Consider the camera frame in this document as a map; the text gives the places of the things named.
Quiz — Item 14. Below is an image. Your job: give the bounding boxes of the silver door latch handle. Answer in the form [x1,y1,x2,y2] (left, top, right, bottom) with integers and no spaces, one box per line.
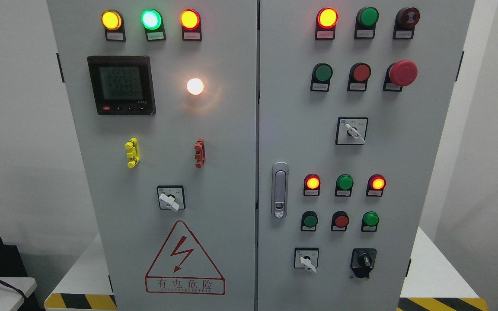
[271,162,289,219]

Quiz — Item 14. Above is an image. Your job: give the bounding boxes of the left door rotary selector switch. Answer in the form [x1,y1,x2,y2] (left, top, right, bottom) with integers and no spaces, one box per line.
[156,185,186,212]

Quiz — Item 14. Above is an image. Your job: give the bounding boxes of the yellow indicator light top left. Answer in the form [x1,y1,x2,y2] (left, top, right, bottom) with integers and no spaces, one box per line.
[101,10,126,41]

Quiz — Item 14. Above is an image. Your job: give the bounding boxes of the white platform with hazard stripes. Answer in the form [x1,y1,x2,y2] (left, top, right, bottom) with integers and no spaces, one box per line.
[44,229,488,311]

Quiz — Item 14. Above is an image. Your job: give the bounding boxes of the red push button lower centre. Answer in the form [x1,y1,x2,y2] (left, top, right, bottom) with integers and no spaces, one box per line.
[330,211,350,232]

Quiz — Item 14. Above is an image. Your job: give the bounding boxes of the green push button upper row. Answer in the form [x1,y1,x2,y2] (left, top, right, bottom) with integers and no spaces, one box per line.
[310,63,333,92]

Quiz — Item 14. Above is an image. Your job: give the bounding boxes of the green lit indicator light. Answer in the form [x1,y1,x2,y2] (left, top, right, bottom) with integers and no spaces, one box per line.
[140,9,166,41]

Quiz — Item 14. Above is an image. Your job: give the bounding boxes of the red high voltage warning sticker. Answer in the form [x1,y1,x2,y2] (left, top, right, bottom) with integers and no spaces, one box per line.
[145,220,226,295]

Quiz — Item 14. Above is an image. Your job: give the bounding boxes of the black cable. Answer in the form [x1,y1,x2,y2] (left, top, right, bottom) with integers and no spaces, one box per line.
[0,275,28,301]

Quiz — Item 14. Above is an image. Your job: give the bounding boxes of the green push button lower left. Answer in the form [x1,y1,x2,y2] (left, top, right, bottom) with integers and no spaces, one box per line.
[300,211,319,232]

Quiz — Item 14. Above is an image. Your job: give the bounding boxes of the green light middle centre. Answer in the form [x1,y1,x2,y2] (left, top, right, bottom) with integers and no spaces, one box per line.
[335,175,354,197]

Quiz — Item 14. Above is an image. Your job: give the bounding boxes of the black digital power meter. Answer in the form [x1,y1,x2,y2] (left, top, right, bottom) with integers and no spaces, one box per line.
[87,55,156,115]

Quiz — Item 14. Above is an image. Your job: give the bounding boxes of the lower white rotary selector switch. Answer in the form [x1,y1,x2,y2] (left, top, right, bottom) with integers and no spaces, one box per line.
[293,248,319,273]

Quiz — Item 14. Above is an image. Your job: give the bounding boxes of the red terminal connector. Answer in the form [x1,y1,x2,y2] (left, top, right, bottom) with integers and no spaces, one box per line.
[194,138,206,168]

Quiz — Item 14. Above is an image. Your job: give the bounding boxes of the dark red buzzer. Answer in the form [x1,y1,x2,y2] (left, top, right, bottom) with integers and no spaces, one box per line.
[393,7,420,40]

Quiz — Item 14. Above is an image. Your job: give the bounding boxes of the white side table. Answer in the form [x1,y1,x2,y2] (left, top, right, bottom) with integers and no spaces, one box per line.
[0,277,36,311]

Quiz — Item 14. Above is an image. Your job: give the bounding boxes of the red lit indicator light left door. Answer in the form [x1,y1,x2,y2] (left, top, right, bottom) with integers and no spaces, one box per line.
[180,9,202,41]

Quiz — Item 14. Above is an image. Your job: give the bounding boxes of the red light middle right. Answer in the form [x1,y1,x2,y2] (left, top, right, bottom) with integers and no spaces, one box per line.
[366,175,386,197]

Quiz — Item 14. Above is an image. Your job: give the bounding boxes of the red emergency stop mushroom button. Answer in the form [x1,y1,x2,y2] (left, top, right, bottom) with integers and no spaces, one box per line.
[382,60,418,92]

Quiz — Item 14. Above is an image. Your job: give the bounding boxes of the red lit light middle left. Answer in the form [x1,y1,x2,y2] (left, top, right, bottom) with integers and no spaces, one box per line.
[303,174,321,197]

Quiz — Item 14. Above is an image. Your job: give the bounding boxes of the yellow terminal connector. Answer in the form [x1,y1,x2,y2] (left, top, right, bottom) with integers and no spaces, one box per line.
[124,137,140,168]

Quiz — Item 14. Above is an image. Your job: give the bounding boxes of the green light lower right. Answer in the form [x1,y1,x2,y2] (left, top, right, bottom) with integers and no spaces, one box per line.
[361,211,380,232]

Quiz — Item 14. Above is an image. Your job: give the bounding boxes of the grey electrical control cabinet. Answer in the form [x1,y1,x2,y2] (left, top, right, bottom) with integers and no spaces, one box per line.
[47,0,475,311]

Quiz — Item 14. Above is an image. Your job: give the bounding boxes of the upper right rotary selector switch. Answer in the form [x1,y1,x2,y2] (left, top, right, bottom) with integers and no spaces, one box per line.
[335,117,368,145]

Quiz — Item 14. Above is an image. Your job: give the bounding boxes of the red lit light top right door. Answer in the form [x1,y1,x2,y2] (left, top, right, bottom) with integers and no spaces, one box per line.
[315,7,339,41]

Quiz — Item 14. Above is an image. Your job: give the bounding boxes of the red push button upper row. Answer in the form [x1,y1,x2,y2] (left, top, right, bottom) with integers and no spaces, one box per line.
[347,62,371,91]

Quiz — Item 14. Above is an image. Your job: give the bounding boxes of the black rotary knob switch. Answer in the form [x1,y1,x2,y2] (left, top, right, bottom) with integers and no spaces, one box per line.
[350,248,377,278]

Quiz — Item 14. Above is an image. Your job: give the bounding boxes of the white lit indicator lamp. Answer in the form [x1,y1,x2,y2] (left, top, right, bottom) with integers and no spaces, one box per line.
[186,77,205,96]

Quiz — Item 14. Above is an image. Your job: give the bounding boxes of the green unlit light top row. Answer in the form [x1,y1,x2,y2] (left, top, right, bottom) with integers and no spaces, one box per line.
[354,6,379,39]

